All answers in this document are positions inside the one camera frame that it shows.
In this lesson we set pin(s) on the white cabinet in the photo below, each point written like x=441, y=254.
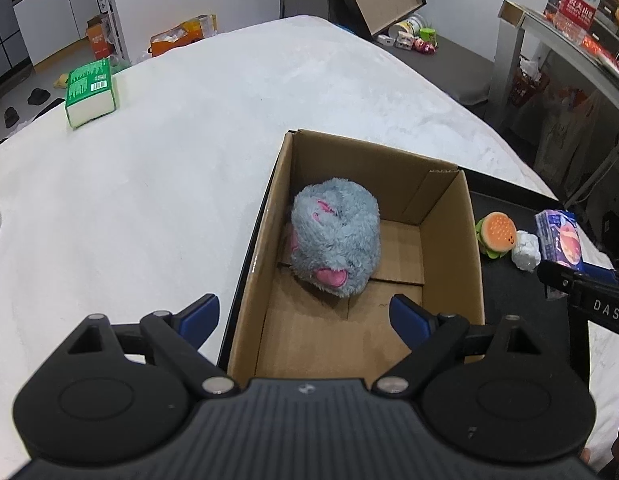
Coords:
x=54, y=15

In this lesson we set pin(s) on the green tissue pack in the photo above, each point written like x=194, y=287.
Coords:
x=89, y=90

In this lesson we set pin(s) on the dark lattice door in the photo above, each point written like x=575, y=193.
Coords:
x=1, y=30

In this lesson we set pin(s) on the green toy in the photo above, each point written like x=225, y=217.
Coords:
x=429, y=35

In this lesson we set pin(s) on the white plastic tub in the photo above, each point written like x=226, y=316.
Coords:
x=409, y=26

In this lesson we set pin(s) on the black tray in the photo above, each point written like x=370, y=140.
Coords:
x=519, y=310

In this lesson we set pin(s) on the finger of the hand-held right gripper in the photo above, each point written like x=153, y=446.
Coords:
x=557, y=277

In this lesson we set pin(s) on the purple snack packet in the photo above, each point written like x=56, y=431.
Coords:
x=562, y=237

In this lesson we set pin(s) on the orange snack bag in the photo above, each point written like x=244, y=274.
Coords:
x=182, y=35

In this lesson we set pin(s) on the black slipper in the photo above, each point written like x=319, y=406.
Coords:
x=39, y=96
x=11, y=117

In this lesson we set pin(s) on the brown cardboard box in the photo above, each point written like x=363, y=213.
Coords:
x=349, y=332

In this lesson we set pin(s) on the red toy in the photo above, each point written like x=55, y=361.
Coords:
x=425, y=46

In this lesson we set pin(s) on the red basket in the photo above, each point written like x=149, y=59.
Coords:
x=527, y=87

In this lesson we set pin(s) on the red papers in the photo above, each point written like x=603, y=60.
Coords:
x=602, y=55

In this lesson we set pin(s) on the burger plush toy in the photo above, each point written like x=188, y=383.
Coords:
x=497, y=232

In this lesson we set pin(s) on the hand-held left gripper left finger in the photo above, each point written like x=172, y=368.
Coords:
x=202, y=312

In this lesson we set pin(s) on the white wad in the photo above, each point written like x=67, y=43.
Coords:
x=525, y=251

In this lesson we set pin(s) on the red label water bottle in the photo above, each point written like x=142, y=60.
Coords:
x=579, y=0

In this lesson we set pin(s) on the orange cardboard box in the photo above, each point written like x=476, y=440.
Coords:
x=99, y=40

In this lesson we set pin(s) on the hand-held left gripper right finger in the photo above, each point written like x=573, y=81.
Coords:
x=407, y=317

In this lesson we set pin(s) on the grey fluffy plush toy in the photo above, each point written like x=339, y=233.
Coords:
x=334, y=230

